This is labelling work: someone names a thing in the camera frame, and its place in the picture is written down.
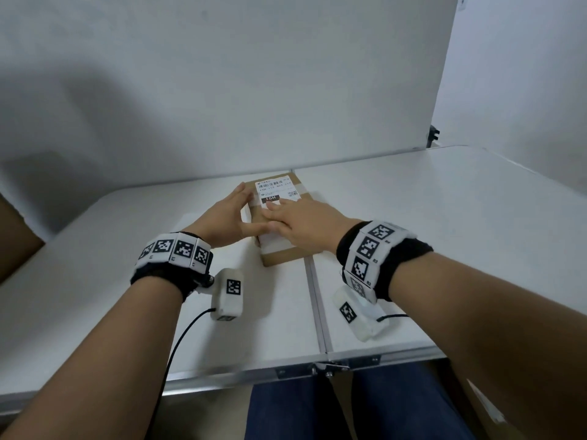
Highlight person's right hand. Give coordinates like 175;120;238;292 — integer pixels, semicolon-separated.
260;197;363;255

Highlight person's left hand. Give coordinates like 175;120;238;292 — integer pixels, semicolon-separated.
197;181;271;249

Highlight brown cardboard parcel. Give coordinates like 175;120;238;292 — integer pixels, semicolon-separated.
241;171;322;268

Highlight person's left forearm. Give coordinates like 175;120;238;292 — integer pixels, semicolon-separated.
0;276;184;440

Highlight person's right forearm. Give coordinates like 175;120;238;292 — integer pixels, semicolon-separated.
388;251;587;440

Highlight left wristband with marker tags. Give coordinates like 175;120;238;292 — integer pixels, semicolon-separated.
130;231;215;302

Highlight wristband with marker tags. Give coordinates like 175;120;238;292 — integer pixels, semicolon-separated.
336;220;434;304
130;231;215;302

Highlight right wristband with marker tags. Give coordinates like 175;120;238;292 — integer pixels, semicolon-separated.
336;220;434;304

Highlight white backdrop board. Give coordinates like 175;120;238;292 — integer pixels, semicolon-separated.
0;0;461;244

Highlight metal table latch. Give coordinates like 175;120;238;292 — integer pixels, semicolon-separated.
275;354;382;380

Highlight blue trousers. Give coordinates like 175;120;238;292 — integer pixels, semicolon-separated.
244;361;476;440

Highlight brown cardboard box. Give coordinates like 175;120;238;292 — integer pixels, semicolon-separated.
0;195;46;285

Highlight brown carton with white label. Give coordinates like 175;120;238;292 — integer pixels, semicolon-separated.
452;368;528;440

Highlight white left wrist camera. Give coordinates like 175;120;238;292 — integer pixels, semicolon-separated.
209;268;246;322

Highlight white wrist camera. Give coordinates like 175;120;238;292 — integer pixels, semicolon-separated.
209;268;246;322
332;286;391;343

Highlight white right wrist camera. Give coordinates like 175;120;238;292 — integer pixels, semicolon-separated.
332;286;391;343

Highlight black left camera cable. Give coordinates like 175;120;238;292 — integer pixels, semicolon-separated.
144;307;216;440

